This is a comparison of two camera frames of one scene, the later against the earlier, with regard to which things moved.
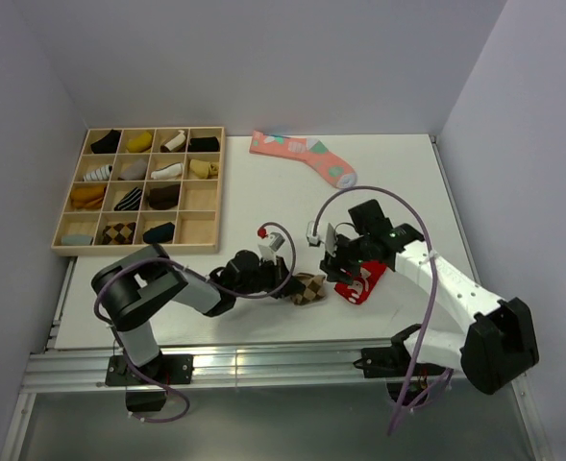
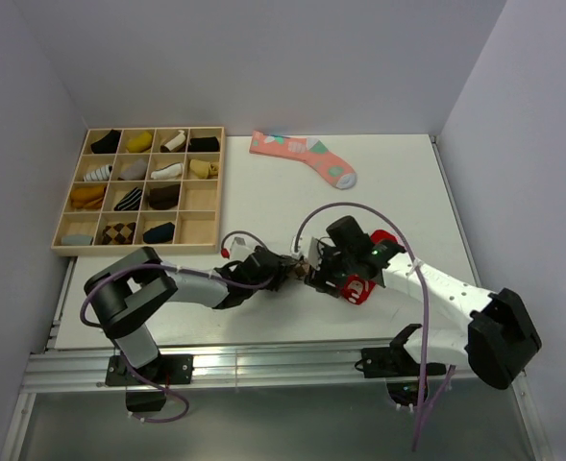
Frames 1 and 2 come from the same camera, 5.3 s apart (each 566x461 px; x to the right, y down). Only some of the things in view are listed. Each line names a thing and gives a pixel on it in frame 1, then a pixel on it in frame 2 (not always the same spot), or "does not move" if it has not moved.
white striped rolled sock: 102,173 does not move
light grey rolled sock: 77,239 does not move
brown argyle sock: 315,288 -> 302,269
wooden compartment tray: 145,190 does not move
